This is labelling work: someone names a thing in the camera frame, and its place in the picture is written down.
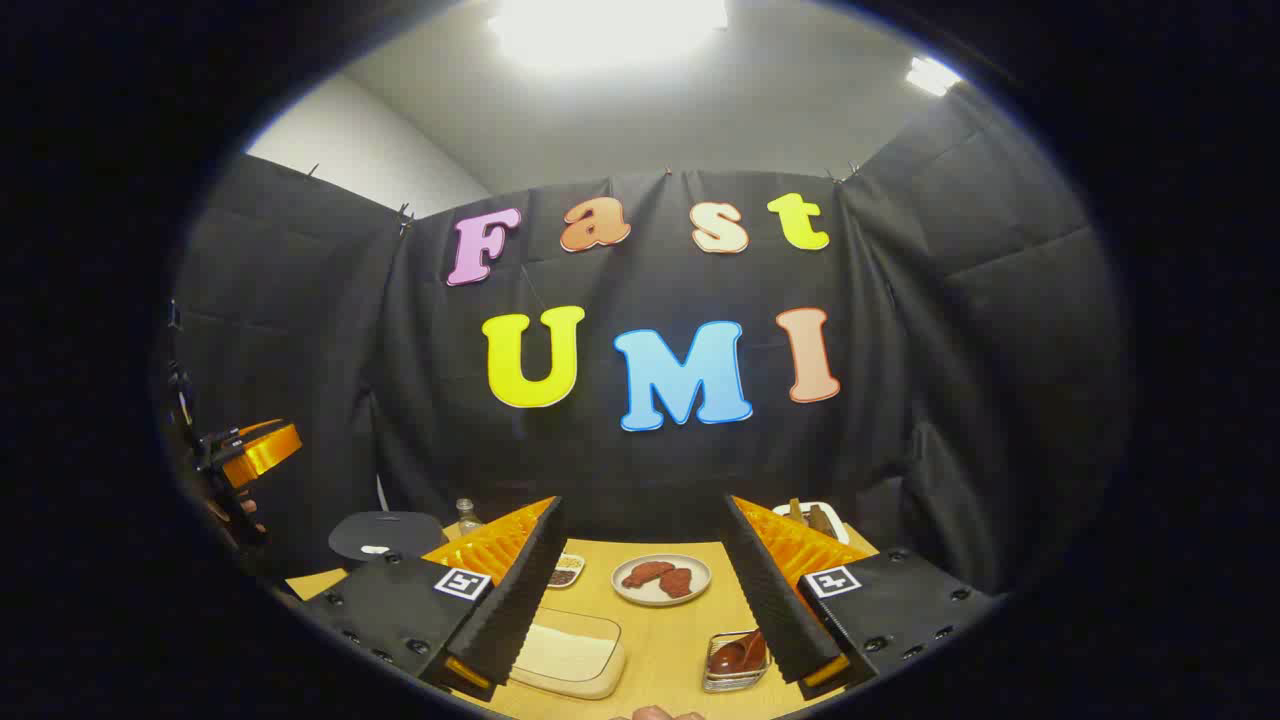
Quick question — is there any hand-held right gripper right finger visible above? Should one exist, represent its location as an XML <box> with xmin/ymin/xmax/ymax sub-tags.
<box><xmin>720</xmin><ymin>493</ymin><xmax>1001</xmax><ymax>701</ymax></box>

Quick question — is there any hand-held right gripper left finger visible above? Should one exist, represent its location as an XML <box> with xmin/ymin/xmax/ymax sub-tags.
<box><xmin>295</xmin><ymin>495</ymin><xmax>569</xmax><ymax>701</ymax></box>

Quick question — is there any brown wooden spoon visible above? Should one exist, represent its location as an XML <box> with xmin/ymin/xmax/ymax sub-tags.
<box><xmin>708</xmin><ymin>630</ymin><xmax>766</xmax><ymax>676</ymax></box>

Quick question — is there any dark silver rice cooker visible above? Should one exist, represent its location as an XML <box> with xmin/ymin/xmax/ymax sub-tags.
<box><xmin>328</xmin><ymin>510</ymin><xmax>446</xmax><ymax>568</ymax></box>

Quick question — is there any white toaster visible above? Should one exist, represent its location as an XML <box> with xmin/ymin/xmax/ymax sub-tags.
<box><xmin>772</xmin><ymin>500</ymin><xmax>851</xmax><ymax>546</ymax></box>

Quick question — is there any clear plastic box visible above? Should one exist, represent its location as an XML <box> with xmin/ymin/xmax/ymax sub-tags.
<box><xmin>505</xmin><ymin>608</ymin><xmax>628</xmax><ymax>701</ymax></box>

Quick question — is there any round white plate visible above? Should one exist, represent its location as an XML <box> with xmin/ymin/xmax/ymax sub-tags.
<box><xmin>612</xmin><ymin>553</ymin><xmax>712</xmax><ymax>608</ymax></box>

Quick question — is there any black backdrop cloth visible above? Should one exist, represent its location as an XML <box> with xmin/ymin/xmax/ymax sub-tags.
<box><xmin>165</xmin><ymin>150</ymin><xmax>1136</xmax><ymax>601</ymax></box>

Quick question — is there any large ceiling light panel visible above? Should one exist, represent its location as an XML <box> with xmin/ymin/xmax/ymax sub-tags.
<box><xmin>490</xmin><ymin>0</ymin><xmax>731</xmax><ymax>61</ymax></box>

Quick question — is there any small ceiling light panel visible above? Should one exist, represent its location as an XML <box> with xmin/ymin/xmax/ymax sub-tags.
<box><xmin>905</xmin><ymin>55</ymin><xmax>963</xmax><ymax>98</ymax></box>

